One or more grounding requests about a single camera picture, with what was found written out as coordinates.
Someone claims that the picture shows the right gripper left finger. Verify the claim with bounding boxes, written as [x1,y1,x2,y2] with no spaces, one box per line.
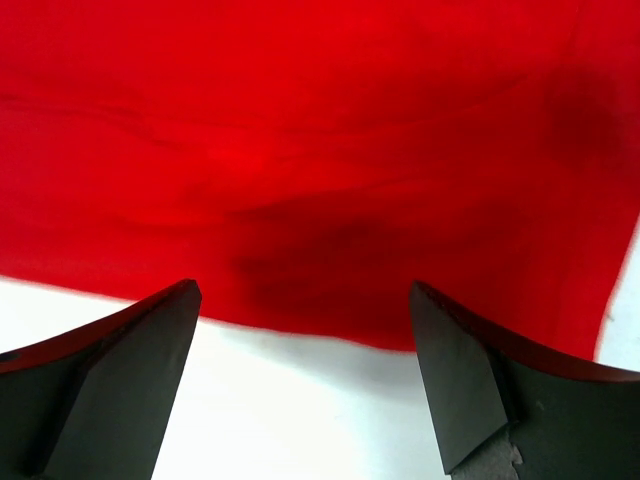
[1,280,202,480]

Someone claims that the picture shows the red t shirt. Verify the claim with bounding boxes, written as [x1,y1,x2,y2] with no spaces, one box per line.
[1,1,639,359]

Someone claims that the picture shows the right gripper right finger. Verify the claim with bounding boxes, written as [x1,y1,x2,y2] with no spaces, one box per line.
[410,282,639,479]

